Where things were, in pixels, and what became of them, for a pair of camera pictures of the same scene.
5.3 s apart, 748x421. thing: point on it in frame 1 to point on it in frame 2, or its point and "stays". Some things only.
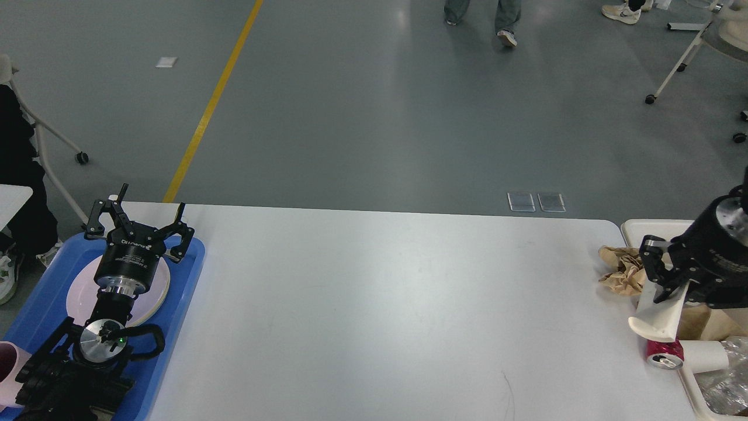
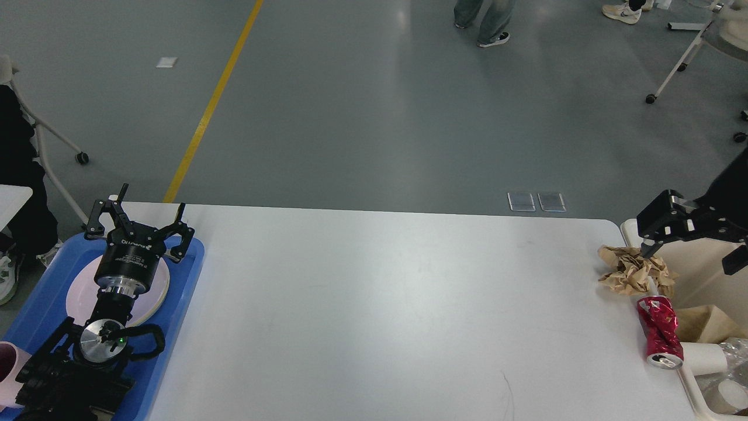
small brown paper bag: (699, 322) stays
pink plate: (82, 292) stays
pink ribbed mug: (12, 358) stays
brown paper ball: (629, 278) stays
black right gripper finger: (651, 249) to (672, 216)
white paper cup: (704, 356) stays
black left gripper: (129, 262) stays
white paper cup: (660, 320) to (734, 392)
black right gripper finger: (712, 296) to (736, 259)
